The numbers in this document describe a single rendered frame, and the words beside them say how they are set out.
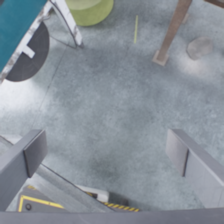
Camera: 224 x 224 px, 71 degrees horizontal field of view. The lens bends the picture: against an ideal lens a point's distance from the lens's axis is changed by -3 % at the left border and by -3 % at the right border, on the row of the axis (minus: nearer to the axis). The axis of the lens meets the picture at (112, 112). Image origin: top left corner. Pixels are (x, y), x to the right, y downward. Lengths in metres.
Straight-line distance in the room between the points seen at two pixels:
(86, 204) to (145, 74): 1.00
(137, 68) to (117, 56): 0.18
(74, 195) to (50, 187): 0.06
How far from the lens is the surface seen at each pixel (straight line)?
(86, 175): 1.25
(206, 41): 1.45
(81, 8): 1.36
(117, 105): 1.20
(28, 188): 1.05
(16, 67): 1.23
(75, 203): 0.47
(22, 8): 0.86
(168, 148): 0.17
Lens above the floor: 1.18
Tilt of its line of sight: 81 degrees down
